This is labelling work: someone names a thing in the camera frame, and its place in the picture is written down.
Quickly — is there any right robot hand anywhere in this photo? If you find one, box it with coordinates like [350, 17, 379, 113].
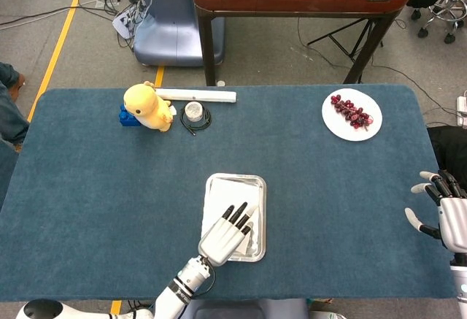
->
[404, 170, 467, 253]

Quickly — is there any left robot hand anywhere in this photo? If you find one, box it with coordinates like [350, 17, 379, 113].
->
[198, 201, 260, 267]

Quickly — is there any white paper napkin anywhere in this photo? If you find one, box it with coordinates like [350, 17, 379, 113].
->
[204, 176, 260, 256]

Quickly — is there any silver metal tray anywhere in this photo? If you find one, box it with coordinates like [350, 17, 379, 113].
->
[199, 172, 267, 263]

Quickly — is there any white rectangular bar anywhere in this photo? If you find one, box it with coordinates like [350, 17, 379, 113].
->
[155, 88, 237, 104]

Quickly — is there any black bag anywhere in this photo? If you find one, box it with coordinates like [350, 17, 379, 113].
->
[426, 125, 467, 188]

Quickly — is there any blue-grey robot torso base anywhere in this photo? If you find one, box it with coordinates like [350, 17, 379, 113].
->
[174, 299, 311, 319]

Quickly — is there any white power strip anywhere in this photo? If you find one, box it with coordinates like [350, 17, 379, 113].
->
[455, 96, 467, 127]

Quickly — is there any blue felt table cover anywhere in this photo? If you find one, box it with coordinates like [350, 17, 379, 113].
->
[0, 84, 457, 301]

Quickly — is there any small clear plastic jar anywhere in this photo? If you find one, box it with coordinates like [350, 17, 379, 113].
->
[184, 101, 204, 122]

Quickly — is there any white round plate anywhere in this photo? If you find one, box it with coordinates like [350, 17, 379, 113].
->
[321, 88, 383, 142]

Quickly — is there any yellow plush dinosaur toy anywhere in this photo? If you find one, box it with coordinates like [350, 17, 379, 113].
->
[123, 80, 175, 133]

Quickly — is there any red grape bunch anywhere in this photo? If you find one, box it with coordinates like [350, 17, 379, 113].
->
[330, 94, 375, 129]

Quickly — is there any blue building block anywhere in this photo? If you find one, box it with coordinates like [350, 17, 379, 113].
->
[118, 104, 142, 128]

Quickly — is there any blue felt board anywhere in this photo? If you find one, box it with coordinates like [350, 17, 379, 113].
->
[0, 139, 19, 210]

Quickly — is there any white multi-socket strip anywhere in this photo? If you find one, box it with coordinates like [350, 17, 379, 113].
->
[112, 4, 142, 39]

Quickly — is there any person in blue jeans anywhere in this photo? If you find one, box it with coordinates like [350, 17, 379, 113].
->
[0, 61, 31, 152]

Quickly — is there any brown mahjong table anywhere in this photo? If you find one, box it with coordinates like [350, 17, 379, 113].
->
[192, 0, 413, 86]

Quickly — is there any black coiled cable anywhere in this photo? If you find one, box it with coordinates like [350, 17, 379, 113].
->
[179, 105, 212, 137]

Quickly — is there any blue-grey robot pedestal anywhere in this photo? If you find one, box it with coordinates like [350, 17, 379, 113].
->
[133, 0, 225, 67]

